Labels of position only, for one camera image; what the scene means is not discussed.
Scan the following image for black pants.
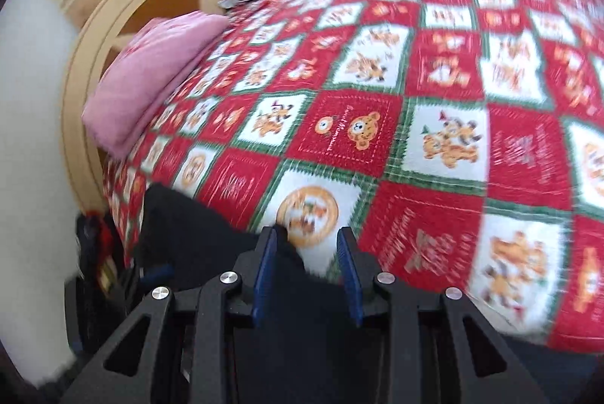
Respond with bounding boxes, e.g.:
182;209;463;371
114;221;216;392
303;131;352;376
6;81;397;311
129;182;567;404

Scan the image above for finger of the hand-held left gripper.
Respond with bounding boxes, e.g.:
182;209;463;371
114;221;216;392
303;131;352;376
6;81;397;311
134;263;176;289

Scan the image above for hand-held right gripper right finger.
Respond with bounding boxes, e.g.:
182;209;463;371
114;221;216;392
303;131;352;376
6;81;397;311
336;227;550;404

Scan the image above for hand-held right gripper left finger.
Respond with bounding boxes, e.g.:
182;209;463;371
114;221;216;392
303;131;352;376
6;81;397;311
59;225;284;404

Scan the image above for beige wooden headboard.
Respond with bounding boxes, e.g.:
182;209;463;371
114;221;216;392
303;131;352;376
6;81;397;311
60;0;284;216

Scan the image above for pink pillow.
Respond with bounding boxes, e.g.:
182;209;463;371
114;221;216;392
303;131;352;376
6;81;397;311
81;11;232;160

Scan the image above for red printed blanket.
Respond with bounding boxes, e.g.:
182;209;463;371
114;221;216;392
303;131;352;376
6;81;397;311
101;0;604;355

